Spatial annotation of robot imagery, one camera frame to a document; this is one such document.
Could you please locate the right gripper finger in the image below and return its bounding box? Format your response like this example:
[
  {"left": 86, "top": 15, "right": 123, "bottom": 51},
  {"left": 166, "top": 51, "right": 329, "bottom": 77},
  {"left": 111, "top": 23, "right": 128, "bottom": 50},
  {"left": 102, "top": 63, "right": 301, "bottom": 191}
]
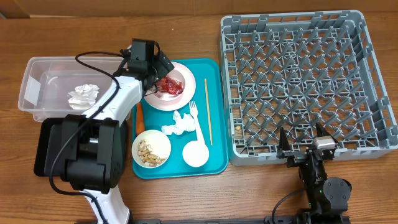
[
  {"left": 278, "top": 127, "right": 292, "bottom": 152},
  {"left": 315, "top": 122, "right": 333, "bottom": 138}
]

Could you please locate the red snack wrapper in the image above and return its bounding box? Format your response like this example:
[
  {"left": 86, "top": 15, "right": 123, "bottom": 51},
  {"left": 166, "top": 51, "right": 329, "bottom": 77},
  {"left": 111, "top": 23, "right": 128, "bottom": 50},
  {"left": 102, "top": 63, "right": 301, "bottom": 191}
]
[{"left": 156, "top": 77, "right": 183, "bottom": 95}]

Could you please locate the small white tissue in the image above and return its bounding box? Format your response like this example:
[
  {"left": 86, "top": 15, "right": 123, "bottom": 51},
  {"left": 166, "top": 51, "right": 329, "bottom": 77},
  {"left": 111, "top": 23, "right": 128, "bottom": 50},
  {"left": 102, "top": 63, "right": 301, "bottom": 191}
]
[{"left": 161, "top": 110, "right": 196, "bottom": 136}]

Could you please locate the large white tissue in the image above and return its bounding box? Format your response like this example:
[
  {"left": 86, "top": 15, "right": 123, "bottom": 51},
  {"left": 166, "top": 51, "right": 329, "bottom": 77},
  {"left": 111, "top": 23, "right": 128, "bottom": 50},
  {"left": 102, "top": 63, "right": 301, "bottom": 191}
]
[{"left": 68, "top": 84, "right": 100, "bottom": 110}]

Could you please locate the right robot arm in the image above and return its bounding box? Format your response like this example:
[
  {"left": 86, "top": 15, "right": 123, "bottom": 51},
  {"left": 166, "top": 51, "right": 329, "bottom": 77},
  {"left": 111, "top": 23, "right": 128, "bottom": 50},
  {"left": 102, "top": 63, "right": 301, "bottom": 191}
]
[{"left": 271, "top": 123, "right": 352, "bottom": 224}]

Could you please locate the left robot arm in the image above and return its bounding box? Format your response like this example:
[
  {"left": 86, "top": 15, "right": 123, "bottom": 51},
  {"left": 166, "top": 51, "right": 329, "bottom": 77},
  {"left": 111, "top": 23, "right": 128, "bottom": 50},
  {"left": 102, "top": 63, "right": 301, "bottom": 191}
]
[{"left": 49, "top": 50, "right": 174, "bottom": 223}]

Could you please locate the grey dishwasher rack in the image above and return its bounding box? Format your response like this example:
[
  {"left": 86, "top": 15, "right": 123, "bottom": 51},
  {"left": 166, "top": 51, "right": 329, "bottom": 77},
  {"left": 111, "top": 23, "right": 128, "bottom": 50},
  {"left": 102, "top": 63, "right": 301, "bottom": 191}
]
[{"left": 220, "top": 10, "right": 397, "bottom": 166}]

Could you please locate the pink white plate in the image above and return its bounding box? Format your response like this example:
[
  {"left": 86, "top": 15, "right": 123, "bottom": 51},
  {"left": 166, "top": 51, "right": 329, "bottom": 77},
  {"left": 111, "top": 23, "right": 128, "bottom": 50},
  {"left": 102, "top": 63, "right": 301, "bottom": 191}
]
[{"left": 144, "top": 62, "right": 196, "bottom": 111}]

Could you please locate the orange carrot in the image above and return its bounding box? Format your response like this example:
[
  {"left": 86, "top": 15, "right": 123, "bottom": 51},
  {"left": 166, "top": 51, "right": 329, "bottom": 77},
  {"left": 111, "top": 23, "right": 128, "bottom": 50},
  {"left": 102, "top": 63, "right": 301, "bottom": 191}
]
[{"left": 136, "top": 103, "right": 145, "bottom": 136}]

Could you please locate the wooden chopstick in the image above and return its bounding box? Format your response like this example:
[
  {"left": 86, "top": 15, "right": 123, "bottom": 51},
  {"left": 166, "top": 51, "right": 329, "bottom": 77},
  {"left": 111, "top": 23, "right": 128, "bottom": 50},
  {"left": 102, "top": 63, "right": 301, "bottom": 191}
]
[{"left": 204, "top": 78, "right": 213, "bottom": 145}]

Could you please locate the white plastic fork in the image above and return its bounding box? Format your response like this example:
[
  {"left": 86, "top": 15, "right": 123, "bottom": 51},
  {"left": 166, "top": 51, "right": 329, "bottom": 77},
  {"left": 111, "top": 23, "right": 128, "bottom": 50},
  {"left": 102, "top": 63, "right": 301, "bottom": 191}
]
[{"left": 189, "top": 101, "right": 205, "bottom": 143}]

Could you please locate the white bowl with nuts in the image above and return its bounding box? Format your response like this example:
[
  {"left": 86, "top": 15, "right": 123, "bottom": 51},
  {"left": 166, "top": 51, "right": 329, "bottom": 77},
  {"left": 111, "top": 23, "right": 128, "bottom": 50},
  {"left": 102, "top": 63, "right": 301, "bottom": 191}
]
[{"left": 131, "top": 130, "right": 171, "bottom": 169}]

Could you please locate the teal plastic tray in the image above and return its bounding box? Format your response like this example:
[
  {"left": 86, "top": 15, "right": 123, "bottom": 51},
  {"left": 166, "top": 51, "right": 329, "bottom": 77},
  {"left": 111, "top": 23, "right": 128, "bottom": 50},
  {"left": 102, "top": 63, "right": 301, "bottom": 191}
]
[{"left": 132, "top": 58, "right": 228, "bottom": 179}]

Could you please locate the small white round cup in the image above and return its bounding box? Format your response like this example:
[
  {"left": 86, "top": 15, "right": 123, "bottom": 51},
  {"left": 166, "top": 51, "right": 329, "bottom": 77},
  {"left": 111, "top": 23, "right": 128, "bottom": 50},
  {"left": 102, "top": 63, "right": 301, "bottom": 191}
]
[{"left": 182, "top": 140, "right": 210, "bottom": 167}]

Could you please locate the clear plastic bin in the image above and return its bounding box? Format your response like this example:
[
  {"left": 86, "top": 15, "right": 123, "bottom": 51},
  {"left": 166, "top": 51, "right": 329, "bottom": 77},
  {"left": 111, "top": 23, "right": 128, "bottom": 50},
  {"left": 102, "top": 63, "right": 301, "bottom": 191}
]
[{"left": 18, "top": 57, "right": 112, "bottom": 122}]

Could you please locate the black plastic tray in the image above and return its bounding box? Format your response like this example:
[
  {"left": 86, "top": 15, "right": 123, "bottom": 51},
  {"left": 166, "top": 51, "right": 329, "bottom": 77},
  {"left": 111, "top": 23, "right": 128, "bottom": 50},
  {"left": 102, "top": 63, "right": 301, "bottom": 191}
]
[{"left": 33, "top": 117, "right": 127, "bottom": 177}]

